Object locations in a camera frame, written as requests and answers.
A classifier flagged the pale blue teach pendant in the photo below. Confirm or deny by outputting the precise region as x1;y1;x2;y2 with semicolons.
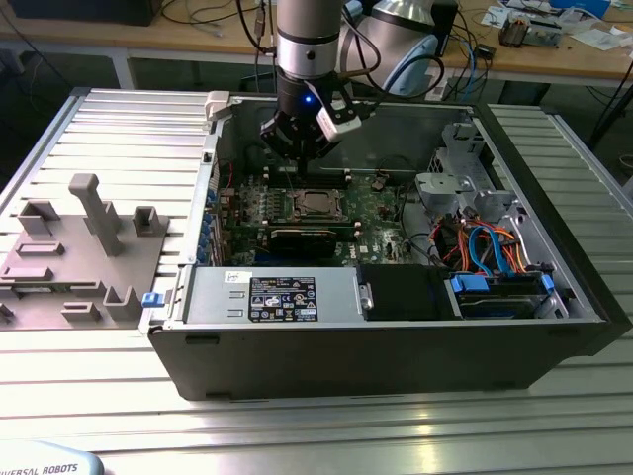
0;438;107;475

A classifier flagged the blue wire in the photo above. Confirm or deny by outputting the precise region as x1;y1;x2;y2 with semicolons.
467;225;492;277
486;227;514;277

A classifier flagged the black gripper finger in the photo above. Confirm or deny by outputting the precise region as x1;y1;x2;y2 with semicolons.
259;110;309;175
305;126;344;174

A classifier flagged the black open PC case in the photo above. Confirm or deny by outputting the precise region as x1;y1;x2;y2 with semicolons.
139;91;633;403

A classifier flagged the pale grey case latch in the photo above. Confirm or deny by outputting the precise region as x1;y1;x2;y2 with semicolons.
204;90;233;122

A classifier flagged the grey plastic parts rack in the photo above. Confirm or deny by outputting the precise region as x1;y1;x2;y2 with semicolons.
0;172;172;332

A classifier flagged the grey power supply unit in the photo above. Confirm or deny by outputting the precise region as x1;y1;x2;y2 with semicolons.
167;265;373;331

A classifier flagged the white paper sheet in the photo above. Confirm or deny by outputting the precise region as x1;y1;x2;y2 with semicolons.
568;27;632;52

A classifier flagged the green motherboard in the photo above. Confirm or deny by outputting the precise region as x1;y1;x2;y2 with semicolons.
217;167;432;268

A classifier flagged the blue box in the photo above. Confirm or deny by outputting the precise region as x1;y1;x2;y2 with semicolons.
549;0;613;17

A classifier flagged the silver CPU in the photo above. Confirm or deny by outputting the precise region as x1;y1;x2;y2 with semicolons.
302;191;336;216

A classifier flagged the silver metal disk bay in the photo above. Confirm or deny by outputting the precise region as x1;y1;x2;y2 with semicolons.
413;171;521;220

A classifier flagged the grey perforated metal cage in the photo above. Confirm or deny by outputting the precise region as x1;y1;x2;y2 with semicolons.
427;121;490;175

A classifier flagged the green RAM stick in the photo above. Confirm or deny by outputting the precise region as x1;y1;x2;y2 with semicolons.
266;221;362;235

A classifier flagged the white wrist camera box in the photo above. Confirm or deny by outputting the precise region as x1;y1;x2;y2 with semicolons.
315;96;362;141

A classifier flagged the hard disk in blue carrier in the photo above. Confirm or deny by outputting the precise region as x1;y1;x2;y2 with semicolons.
443;273;556;322

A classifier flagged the CPU socket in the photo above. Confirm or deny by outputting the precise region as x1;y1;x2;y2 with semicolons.
289;187;351;222

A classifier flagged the black box on desk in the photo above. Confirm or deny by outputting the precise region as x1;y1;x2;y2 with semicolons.
8;0;162;28

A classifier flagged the wooden desk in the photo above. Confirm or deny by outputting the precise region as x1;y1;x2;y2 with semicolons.
0;0;633;83

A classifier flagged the black graphics card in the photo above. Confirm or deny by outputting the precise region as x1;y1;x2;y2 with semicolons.
266;230;365;262

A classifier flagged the grey metal part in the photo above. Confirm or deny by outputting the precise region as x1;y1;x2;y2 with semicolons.
526;22;565;48

